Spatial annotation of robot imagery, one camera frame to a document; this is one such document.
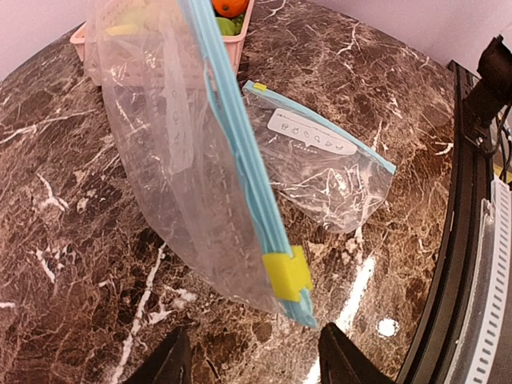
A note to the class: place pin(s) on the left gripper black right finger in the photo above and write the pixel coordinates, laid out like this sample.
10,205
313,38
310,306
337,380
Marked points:
342,362

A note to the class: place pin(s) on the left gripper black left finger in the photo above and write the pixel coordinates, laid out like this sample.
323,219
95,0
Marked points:
169,363

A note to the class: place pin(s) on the clear zip bag yellow slider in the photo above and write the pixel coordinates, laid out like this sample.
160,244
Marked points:
189,151

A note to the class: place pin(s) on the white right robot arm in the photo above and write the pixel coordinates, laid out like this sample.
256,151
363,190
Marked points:
493,90

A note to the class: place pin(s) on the clear zip bag on table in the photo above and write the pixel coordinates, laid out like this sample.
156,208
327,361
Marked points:
330,175

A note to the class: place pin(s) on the green orange toy mango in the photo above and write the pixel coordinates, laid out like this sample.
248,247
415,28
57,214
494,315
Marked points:
230,8

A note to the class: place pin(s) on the black front frame rail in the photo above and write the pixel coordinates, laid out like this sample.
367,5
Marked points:
433,346

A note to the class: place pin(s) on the white slotted cable duct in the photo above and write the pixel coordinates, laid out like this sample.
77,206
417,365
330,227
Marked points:
490,358

